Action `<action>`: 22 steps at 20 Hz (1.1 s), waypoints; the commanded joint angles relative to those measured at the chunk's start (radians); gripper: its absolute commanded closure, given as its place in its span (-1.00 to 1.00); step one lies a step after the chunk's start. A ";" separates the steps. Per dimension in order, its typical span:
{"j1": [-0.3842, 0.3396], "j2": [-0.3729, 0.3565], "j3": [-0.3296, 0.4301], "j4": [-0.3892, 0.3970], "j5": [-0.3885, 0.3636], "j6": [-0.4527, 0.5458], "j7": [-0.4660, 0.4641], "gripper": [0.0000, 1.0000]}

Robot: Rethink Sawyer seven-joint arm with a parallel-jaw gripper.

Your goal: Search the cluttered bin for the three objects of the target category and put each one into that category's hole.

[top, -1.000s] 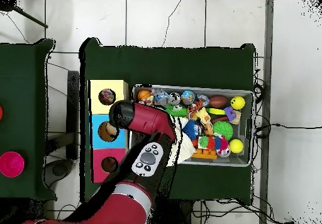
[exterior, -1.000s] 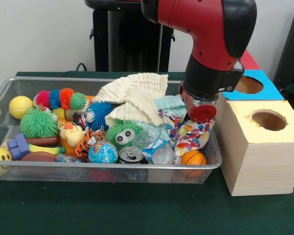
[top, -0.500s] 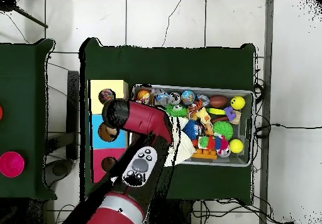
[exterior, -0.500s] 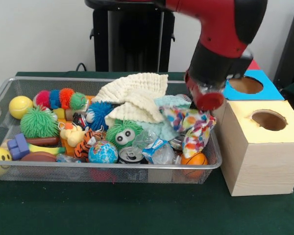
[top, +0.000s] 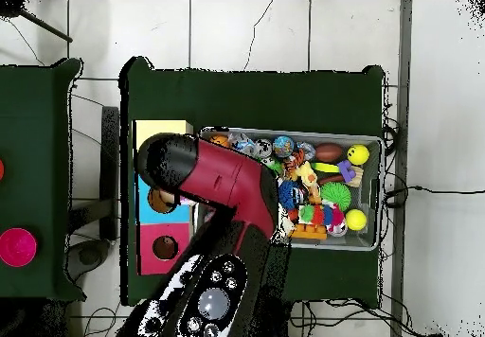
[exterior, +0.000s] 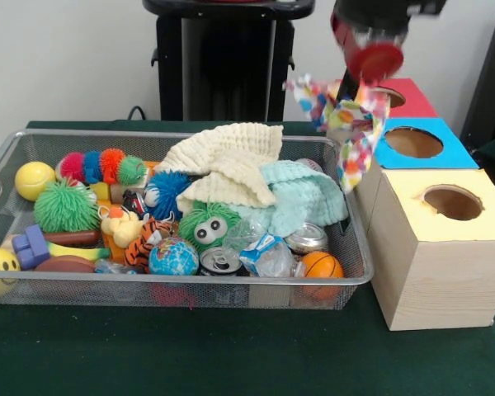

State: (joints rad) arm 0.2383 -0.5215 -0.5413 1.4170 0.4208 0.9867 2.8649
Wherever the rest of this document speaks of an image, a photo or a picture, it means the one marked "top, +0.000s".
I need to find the globe print ball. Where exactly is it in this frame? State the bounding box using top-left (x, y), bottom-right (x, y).
top-left (273, 135), bottom-right (296, 157)

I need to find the blue spiky ball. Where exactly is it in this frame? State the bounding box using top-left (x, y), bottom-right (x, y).
top-left (278, 180), bottom-right (301, 211)

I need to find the orange toy brick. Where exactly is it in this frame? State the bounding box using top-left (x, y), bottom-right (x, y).
top-left (291, 224), bottom-right (329, 241)

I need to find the pink disc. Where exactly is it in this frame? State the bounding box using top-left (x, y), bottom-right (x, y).
top-left (0, 227), bottom-right (39, 269)

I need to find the multicolour fuzzy caterpillar toy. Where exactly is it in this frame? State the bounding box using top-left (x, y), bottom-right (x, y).
top-left (297, 204), bottom-right (347, 230)

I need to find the side table with green cloth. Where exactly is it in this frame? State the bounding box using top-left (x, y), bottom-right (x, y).
top-left (0, 58), bottom-right (84, 302)

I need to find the yellow smiley ball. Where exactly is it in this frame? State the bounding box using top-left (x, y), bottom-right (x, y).
top-left (346, 143), bottom-right (371, 167)

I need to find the wooden box with three holes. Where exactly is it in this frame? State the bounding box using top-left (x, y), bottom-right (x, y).
top-left (133, 119), bottom-right (197, 276)

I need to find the green spiky ball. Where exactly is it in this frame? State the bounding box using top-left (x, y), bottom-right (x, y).
top-left (318, 181), bottom-right (353, 211)

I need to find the clear mesh bin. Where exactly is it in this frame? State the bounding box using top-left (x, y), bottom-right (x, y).
top-left (198, 127), bottom-right (383, 252)

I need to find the silver can with open top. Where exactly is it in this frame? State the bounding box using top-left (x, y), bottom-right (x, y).
top-left (255, 138), bottom-right (274, 159)

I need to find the plain yellow ball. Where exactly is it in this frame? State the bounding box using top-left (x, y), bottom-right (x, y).
top-left (344, 208), bottom-right (368, 232)

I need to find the black tripod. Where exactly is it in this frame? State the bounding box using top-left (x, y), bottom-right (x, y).
top-left (0, 0), bottom-right (75, 44)

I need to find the brown toy football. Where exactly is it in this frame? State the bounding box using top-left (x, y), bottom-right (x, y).
top-left (314, 143), bottom-right (345, 164)

